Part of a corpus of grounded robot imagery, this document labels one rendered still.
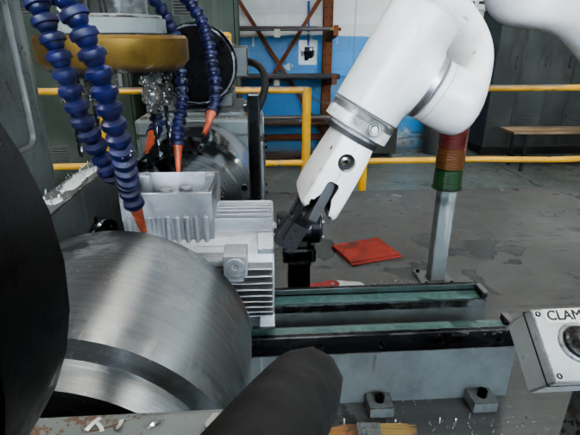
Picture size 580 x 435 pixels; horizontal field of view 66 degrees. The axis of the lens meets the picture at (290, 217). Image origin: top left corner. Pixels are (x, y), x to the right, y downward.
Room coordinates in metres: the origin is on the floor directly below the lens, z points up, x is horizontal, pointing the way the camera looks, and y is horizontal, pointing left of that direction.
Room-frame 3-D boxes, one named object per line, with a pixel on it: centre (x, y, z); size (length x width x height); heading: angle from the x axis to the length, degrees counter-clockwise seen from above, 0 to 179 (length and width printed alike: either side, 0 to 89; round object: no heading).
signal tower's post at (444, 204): (0.93, -0.34, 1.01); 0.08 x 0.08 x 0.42; 4
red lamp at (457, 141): (0.93, -0.34, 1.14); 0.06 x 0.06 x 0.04
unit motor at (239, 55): (1.23, 0.19, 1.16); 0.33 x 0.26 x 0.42; 4
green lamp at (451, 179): (0.93, -0.34, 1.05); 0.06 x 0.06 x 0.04
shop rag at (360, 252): (1.08, -0.20, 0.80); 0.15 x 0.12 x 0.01; 111
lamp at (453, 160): (0.93, -0.34, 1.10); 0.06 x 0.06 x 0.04
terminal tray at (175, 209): (0.60, 0.16, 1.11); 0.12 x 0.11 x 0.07; 92
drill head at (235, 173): (0.93, 0.20, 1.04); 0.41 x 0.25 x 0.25; 4
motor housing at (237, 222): (0.60, 0.12, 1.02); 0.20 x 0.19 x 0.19; 92
